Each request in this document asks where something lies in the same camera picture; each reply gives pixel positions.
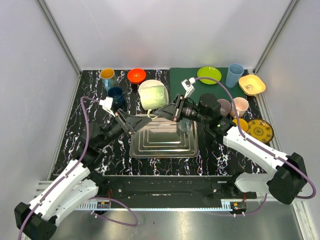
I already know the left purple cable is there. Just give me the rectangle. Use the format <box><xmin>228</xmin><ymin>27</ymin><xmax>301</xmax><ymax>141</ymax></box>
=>
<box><xmin>17</xmin><ymin>96</ymin><xmax>139</xmax><ymax>240</ymax></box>

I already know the lime green plate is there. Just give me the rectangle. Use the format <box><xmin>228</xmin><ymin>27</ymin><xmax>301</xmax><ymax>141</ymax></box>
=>
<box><xmin>197</xmin><ymin>66</ymin><xmax>222</xmax><ymax>85</ymax></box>

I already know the orange red bowl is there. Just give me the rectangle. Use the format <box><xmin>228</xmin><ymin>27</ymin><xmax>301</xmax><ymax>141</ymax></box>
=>
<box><xmin>127</xmin><ymin>68</ymin><xmax>147</xmax><ymax>85</ymax></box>

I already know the grey-blue ceramic mug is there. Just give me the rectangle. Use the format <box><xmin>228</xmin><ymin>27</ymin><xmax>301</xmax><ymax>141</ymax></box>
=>
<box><xmin>177</xmin><ymin>118</ymin><xmax>193</xmax><ymax>135</ymax></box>

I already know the small yellow bowl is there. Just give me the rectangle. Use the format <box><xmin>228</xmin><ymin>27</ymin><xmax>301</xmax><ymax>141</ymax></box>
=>
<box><xmin>232</xmin><ymin>118</ymin><xmax>249</xmax><ymax>132</ymax></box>

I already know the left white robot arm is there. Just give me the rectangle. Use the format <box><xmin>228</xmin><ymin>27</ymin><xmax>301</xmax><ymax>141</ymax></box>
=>
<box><xmin>14</xmin><ymin>110</ymin><xmax>152</xmax><ymax>240</ymax></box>

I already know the black gold patterned plate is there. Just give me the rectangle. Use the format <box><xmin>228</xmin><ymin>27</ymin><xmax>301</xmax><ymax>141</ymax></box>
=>
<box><xmin>246</xmin><ymin>118</ymin><xmax>274</xmax><ymax>144</ymax></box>

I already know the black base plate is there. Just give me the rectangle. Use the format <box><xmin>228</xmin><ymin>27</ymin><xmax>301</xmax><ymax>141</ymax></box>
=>
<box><xmin>98</xmin><ymin>175</ymin><xmax>257</xmax><ymax>211</ymax></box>

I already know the silver metal tray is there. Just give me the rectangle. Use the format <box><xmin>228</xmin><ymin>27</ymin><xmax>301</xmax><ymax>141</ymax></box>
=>
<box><xmin>130</xmin><ymin>117</ymin><xmax>199</xmax><ymax>159</ymax></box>

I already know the dark green mat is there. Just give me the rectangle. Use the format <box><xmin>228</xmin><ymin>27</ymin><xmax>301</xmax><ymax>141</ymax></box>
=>
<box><xmin>169</xmin><ymin>67</ymin><xmax>246</xmax><ymax>104</ymax></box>

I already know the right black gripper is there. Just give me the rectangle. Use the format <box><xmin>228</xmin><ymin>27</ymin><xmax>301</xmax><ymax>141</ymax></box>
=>
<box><xmin>155</xmin><ymin>93</ymin><xmax>210</xmax><ymax>125</ymax></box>

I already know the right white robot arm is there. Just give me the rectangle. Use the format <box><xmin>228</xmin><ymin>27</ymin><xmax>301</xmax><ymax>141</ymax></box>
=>
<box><xmin>153</xmin><ymin>93</ymin><xmax>307</xmax><ymax>205</ymax></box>

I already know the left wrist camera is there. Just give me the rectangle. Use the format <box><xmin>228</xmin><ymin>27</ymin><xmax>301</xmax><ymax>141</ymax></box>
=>
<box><xmin>99</xmin><ymin>96</ymin><xmax>115</xmax><ymax>117</ymax></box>

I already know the white ceramic bowl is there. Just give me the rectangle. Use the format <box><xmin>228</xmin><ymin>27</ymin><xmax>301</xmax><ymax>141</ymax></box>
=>
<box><xmin>138</xmin><ymin>79</ymin><xmax>164</xmax><ymax>92</ymax></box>

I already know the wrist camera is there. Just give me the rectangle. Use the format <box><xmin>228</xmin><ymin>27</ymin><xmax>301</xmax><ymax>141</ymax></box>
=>
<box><xmin>181</xmin><ymin>77</ymin><xmax>196</xmax><ymax>98</ymax></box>
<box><xmin>99</xmin><ymin>96</ymin><xmax>115</xmax><ymax>117</ymax></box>

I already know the light green mug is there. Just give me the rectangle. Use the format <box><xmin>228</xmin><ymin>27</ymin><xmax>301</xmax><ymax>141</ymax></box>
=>
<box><xmin>139</xmin><ymin>85</ymin><xmax>169</xmax><ymax>119</ymax></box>

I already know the light blue tumbler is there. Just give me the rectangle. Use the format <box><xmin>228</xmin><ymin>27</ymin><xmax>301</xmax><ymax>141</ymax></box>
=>
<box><xmin>225</xmin><ymin>63</ymin><xmax>244</xmax><ymax>88</ymax></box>

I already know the yellow square dish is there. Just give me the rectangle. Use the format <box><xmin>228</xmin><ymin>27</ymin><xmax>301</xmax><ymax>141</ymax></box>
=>
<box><xmin>238</xmin><ymin>74</ymin><xmax>266</xmax><ymax>96</ymax></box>

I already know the dark blue mug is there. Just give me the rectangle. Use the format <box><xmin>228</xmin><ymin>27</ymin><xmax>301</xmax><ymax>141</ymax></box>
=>
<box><xmin>107</xmin><ymin>86</ymin><xmax>125</xmax><ymax>108</ymax></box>

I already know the pink mug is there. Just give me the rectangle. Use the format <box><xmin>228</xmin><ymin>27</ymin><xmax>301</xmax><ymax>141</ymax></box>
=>
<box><xmin>229</xmin><ymin>97</ymin><xmax>249</xmax><ymax>119</ymax></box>

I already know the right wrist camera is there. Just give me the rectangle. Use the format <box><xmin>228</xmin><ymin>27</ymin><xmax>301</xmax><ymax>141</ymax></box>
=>
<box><xmin>181</xmin><ymin>77</ymin><xmax>196</xmax><ymax>98</ymax></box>

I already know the translucent purple cup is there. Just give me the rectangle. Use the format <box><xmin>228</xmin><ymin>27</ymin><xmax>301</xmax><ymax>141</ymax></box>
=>
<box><xmin>217</xmin><ymin>98</ymin><xmax>232</xmax><ymax>117</ymax></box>

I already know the blue mug yellow inside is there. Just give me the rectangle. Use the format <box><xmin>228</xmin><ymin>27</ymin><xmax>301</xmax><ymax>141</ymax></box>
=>
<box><xmin>100</xmin><ymin>68</ymin><xmax>117</xmax><ymax>92</ymax></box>

